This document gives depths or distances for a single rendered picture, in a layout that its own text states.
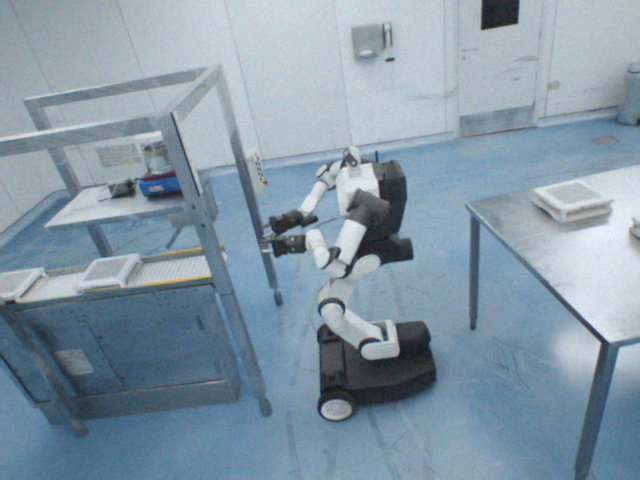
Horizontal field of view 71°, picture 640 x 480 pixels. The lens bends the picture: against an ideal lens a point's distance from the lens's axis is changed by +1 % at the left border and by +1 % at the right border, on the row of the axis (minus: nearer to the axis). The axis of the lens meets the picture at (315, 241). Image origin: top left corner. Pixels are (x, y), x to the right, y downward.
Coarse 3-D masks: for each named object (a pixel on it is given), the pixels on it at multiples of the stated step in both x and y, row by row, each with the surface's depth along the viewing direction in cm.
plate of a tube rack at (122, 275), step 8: (120, 256) 232; (128, 256) 231; (136, 256) 230; (128, 264) 224; (120, 272) 218; (128, 272) 219; (80, 280) 218; (96, 280) 216; (104, 280) 214; (112, 280) 213; (120, 280) 212; (80, 288) 214; (88, 288) 214
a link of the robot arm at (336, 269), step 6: (318, 252) 190; (330, 264) 176; (336, 264) 177; (342, 264) 178; (324, 270) 178; (330, 270) 177; (336, 270) 178; (342, 270) 178; (336, 276) 181; (342, 276) 180
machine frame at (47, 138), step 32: (32, 96) 260; (64, 96) 255; (96, 96) 255; (64, 128) 169; (96, 128) 166; (128, 128) 166; (160, 128) 166; (64, 160) 276; (192, 192) 179; (256, 224) 297; (224, 288) 204; (0, 320) 214; (32, 352) 228; (256, 384) 237; (64, 416) 250
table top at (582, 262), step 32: (512, 192) 240; (608, 192) 223; (512, 224) 213; (544, 224) 209; (576, 224) 205; (608, 224) 200; (544, 256) 189; (576, 256) 185; (608, 256) 182; (576, 288) 169; (608, 288) 166; (608, 320) 153
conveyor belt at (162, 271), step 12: (144, 264) 236; (156, 264) 234; (168, 264) 232; (180, 264) 229; (192, 264) 227; (204, 264) 225; (60, 276) 240; (72, 276) 238; (144, 276) 225; (156, 276) 223; (168, 276) 221; (180, 276) 219; (192, 276) 218; (48, 288) 231; (60, 288) 229; (72, 288) 227
